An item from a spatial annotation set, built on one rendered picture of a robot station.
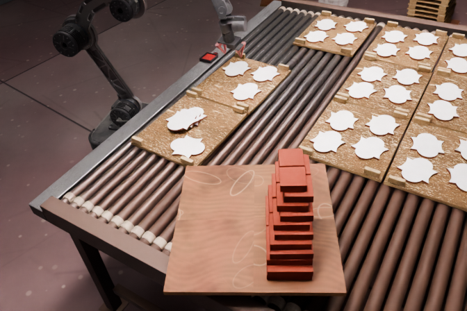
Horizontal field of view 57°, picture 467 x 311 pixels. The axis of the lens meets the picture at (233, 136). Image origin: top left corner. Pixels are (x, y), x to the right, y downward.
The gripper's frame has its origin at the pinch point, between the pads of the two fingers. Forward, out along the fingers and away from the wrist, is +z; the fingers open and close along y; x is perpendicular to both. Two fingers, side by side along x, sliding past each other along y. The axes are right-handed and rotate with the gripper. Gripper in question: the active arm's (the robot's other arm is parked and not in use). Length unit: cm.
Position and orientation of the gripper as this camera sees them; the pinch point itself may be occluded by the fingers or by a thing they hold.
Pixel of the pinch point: (233, 53)
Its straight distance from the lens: 218.0
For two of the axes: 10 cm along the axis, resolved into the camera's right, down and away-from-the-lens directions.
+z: 2.0, 6.3, 7.5
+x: -5.2, 7.2, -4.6
